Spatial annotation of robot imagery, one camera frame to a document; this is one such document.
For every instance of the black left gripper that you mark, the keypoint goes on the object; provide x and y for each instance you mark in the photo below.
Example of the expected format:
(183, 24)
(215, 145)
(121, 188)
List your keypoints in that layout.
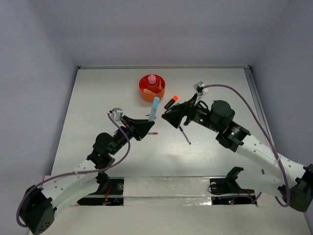
(140, 127)

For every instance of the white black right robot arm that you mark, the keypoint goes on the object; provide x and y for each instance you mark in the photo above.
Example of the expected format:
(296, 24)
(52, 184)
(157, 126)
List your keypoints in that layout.
(288, 180)

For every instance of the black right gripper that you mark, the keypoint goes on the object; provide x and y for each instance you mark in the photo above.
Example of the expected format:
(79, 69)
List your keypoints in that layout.
(175, 117)

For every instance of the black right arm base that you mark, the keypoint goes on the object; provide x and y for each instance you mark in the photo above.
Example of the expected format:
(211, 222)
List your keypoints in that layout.
(226, 191)

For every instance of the pink capped sticker bottle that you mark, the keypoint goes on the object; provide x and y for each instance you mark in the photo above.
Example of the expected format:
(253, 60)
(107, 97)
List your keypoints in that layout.
(152, 79)

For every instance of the orange translucent highlighter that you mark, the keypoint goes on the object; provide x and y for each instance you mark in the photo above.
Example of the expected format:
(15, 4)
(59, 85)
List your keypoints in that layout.
(146, 91)

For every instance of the blue translucent highlighter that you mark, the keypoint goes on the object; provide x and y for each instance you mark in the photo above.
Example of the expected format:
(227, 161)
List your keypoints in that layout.
(154, 109)

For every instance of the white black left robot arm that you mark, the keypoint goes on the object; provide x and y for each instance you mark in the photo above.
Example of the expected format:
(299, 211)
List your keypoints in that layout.
(44, 201)

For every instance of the blue ballpoint pen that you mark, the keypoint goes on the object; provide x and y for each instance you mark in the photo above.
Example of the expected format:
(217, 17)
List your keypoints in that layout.
(185, 136)

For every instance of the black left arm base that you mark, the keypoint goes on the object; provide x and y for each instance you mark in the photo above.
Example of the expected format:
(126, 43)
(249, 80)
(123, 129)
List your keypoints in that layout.
(111, 195)

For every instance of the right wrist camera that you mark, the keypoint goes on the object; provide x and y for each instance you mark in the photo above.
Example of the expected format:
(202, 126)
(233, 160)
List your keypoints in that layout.
(200, 90)

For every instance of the orange round divided organizer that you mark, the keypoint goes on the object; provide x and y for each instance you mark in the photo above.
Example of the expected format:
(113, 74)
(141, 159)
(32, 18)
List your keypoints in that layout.
(143, 84)

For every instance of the black highlighter orange cap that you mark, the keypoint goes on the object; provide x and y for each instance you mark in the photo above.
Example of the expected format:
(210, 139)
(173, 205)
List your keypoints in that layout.
(172, 101)

